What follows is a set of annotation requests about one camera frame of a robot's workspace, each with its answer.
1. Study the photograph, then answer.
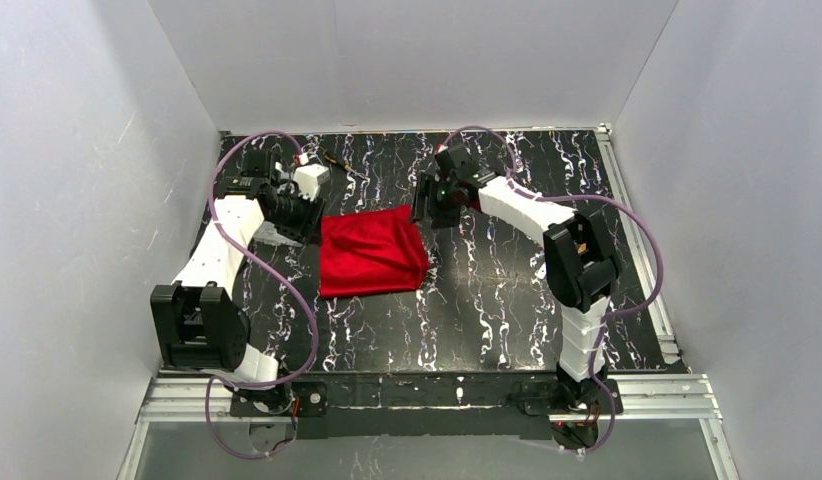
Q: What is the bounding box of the red cloth napkin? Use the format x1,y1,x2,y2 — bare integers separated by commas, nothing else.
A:
319,205,430,299

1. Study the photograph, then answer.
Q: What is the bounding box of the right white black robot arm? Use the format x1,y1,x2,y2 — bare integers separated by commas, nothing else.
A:
410,173,619,382

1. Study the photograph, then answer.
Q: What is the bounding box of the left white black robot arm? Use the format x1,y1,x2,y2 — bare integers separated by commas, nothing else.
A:
150,151,329,389

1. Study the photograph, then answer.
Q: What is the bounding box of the clear plastic compartment box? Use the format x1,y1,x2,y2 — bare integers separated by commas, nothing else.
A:
253,221,303,248

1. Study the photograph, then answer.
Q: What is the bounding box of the white ceramic spoon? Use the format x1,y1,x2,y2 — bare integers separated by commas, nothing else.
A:
534,254,547,280

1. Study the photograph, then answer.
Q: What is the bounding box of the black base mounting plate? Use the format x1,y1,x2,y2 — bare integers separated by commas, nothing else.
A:
230,371,624,440

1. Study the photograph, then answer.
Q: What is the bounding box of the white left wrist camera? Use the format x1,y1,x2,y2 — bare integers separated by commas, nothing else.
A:
292,164,330,201

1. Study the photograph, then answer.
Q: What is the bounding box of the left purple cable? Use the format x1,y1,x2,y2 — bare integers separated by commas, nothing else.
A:
204,131,320,461

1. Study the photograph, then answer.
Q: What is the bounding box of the purple cable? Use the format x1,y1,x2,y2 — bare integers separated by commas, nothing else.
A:
437,125,665,458
204,131,320,461

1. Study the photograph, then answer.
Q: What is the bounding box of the aluminium frame rail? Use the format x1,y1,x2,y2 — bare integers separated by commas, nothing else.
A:
119,372,738,479

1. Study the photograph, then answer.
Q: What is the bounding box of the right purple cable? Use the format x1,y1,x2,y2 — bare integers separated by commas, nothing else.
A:
437,125,665,458

